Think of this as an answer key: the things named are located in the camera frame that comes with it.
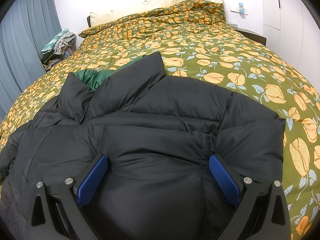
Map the black puffer jacket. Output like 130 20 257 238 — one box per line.
0 52 287 240

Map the blue curtain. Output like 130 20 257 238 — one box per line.
0 0 63 123

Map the white wardrobe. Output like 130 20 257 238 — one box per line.
259 0 320 73

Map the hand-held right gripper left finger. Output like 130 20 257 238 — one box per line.
30 154 109 240

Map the pile of clothes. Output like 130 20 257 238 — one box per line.
40 29 77 72

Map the dark wooden nightstand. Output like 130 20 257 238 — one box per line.
235 29 267 46

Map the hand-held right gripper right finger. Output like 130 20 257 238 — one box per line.
209 154 292 240

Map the cream padded headboard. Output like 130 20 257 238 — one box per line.
89 0 223 27

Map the green floral quilt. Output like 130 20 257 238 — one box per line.
0 0 320 240

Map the white wall socket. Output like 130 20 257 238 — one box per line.
230 4 250 15

